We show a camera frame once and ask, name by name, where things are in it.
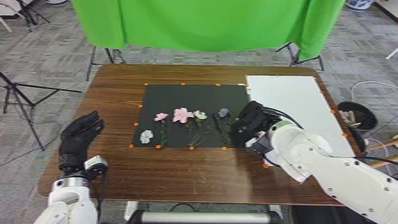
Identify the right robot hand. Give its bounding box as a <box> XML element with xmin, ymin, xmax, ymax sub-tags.
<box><xmin>227</xmin><ymin>100</ymin><xmax>281</xmax><ymax>148</ymax></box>

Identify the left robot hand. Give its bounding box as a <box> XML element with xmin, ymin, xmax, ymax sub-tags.
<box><xmin>57</xmin><ymin>111</ymin><xmax>107</xmax><ymax>174</ymax></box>

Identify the blue flower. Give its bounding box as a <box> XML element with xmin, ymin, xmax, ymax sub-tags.
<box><xmin>215</xmin><ymin>107</ymin><xmax>235</xmax><ymax>146</ymax></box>

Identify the long-stemmed white flower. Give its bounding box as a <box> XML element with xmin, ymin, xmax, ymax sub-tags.
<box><xmin>192</xmin><ymin>109</ymin><xmax>217</xmax><ymax>135</ymax></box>

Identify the white sheet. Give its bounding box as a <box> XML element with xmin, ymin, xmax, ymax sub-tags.
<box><xmin>245</xmin><ymin>75</ymin><xmax>357</xmax><ymax>158</ymax></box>

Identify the large pink flower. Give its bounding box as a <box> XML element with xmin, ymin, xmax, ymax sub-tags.
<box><xmin>171</xmin><ymin>107</ymin><xmax>199</xmax><ymax>148</ymax></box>

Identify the short white flower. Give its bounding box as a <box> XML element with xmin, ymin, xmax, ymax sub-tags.
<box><xmin>139</xmin><ymin>129</ymin><xmax>156</xmax><ymax>145</ymax></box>

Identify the dark mat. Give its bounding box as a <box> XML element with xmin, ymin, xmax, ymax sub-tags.
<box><xmin>130</xmin><ymin>84</ymin><xmax>254</xmax><ymax>149</ymax></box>

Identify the black tripod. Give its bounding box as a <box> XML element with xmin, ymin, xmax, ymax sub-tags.
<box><xmin>0</xmin><ymin>71</ymin><xmax>83</xmax><ymax>152</ymax></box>

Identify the small pink flower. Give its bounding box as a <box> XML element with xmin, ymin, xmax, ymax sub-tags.
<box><xmin>153</xmin><ymin>112</ymin><xmax>172</xmax><ymax>147</ymax></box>

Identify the black round bin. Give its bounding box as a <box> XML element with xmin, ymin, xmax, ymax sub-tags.
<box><xmin>336</xmin><ymin>101</ymin><xmax>380</xmax><ymax>131</ymax></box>

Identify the black cloth stand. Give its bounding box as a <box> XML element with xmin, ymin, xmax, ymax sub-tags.
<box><xmin>274</xmin><ymin>41</ymin><xmax>327</xmax><ymax>72</ymax></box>
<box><xmin>83</xmin><ymin>45</ymin><xmax>128</xmax><ymax>83</ymax></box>

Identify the pale grey bar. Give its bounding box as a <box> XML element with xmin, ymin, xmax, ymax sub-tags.
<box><xmin>126</xmin><ymin>209</ymin><xmax>286</xmax><ymax>224</ymax></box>

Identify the black cable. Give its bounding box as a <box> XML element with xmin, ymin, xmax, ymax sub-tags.
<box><xmin>258</xmin><ymin>105</ymin><xmax>307</xmax><ymax>131</ymax></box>

